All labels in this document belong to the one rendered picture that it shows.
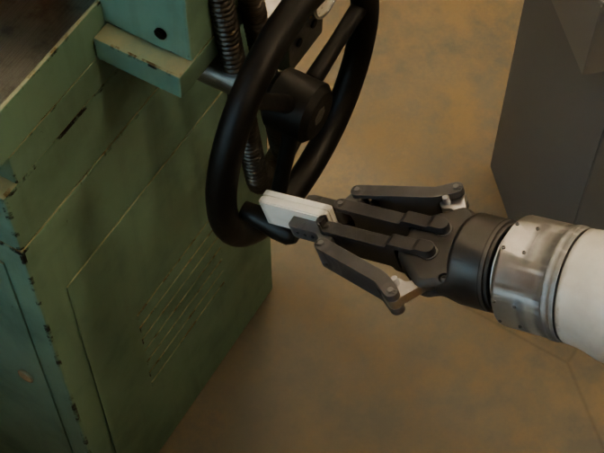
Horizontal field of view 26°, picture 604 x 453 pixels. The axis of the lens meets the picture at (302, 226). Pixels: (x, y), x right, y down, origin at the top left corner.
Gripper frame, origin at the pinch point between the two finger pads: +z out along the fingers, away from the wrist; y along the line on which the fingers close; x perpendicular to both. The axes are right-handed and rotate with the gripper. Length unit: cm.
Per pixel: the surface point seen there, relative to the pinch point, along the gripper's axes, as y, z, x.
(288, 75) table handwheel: -12.1, 7.4, -3.8
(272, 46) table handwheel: -6.6, 2.1, -13.1
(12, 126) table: 7.1, 21.6, -12.4
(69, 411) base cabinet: 11, 40, 36
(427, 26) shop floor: -94, 55, 68
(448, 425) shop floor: -26, 19, 81
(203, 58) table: -8.4, 13.1, -8.0
